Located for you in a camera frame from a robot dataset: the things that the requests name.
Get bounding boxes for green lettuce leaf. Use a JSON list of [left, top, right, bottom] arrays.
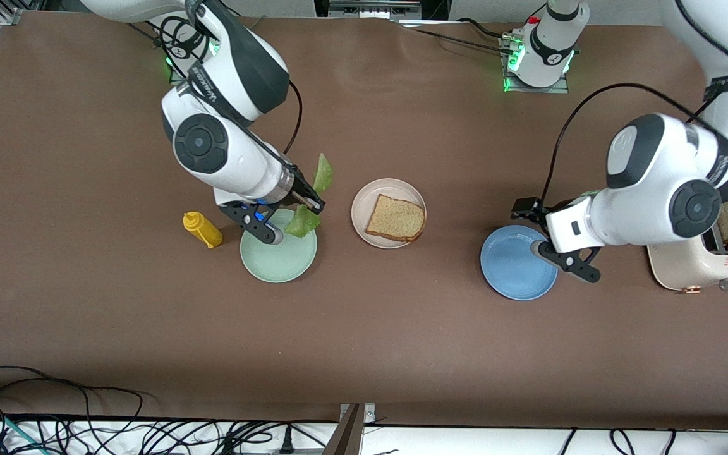
[[284, 153, 334, 240]]

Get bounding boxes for yellow mustard squeeze bottle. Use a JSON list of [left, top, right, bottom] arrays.
[[183, 211, 224, 249]]

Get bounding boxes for beige plate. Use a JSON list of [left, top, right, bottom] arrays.
[[351, 178, 428, 250]]

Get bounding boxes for blue plate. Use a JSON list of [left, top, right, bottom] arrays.
[[480, 225, 559, 301]]

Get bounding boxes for mint green plate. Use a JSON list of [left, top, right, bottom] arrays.
[[240, 209, 319, 284]]

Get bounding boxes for cream white toaster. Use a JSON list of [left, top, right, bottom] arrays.
[[646, 222, 728, 294]]

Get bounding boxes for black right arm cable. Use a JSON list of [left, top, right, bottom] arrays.
[[130, 0, 305, 166]]

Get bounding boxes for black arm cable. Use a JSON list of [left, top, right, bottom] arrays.
[[130, 0, 305, 166], [540, 0, 728, 209]]

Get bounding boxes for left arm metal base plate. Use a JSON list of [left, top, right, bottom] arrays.
[[502, 35, 571, 94]]

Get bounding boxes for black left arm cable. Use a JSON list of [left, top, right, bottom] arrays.
[[540, 0, 728, 209]]

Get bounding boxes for black braided cable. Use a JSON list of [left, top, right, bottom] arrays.
[[399, 18, 518, 52]]

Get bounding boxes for metal equipment frame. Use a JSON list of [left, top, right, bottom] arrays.
[[313, 0, 450, 20]]

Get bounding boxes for grey metal mounting bracket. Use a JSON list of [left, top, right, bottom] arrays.
[[325, 403, 377, 455]]

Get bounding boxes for long black looped cable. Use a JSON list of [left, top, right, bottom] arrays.
[[0, 365, 145, 455]]

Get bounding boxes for teal cable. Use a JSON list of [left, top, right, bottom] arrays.
[[0, 412, 49, 455]]

